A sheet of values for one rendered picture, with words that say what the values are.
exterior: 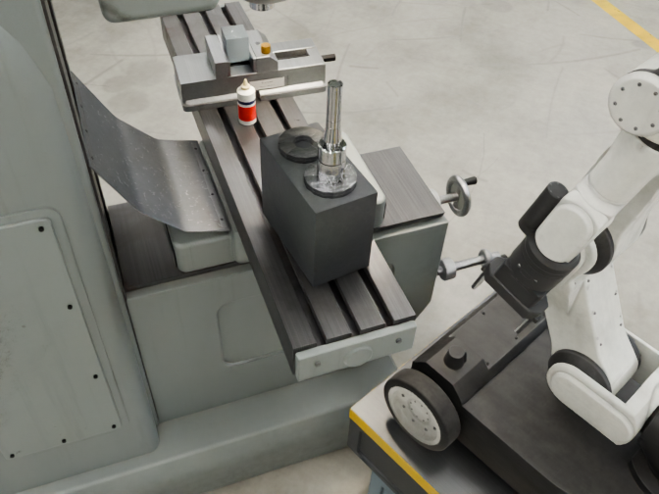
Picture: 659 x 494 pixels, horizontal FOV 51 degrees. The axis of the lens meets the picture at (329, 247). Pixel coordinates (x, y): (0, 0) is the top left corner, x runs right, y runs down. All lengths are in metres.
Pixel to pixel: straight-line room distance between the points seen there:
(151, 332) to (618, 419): 1.02
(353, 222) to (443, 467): 0.74
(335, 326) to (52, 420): 0.81
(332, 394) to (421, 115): 1.70
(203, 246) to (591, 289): 0.80
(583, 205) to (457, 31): 3.09
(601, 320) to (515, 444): 0.33
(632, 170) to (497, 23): 3.27
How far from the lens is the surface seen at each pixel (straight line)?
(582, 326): 1.48
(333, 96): 1.06
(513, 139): 3.29
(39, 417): 1.74
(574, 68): 3.91
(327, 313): 1.22
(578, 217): 1.00
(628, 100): 0.89
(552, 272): 1.11
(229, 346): 1.80
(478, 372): 1.62
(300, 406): 1.98
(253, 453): 1.99
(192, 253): 1.51
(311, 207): 1.13
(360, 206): 1.16
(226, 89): 1.67
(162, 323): 1.65
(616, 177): 0.98
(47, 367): 1.60
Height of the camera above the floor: 1.91
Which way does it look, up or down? 46 degrees down
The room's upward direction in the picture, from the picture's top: 3 degrees clockwise
